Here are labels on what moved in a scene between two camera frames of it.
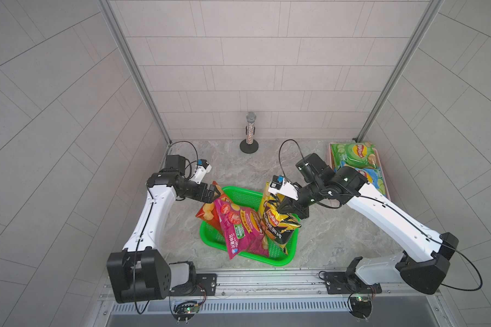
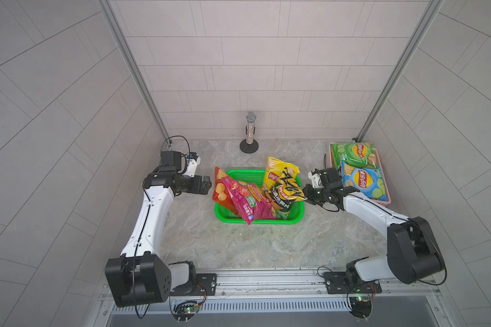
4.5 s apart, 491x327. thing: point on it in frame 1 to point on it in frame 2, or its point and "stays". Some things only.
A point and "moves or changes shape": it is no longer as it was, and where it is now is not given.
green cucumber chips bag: (353, 154) stays
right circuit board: (361, 307) stays
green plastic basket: (251, 200) to (256, 176)
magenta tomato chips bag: (241, 227) to (251, 201)
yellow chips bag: (266, 195) to (277, 171)
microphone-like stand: (249, 146) stays
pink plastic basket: (383, 174) stays
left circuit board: (185, 310) stays
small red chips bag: (209, 214) to (220, 193)
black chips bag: (279, 225) moves or changes shape
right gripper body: (308, 194) to (316, 195)
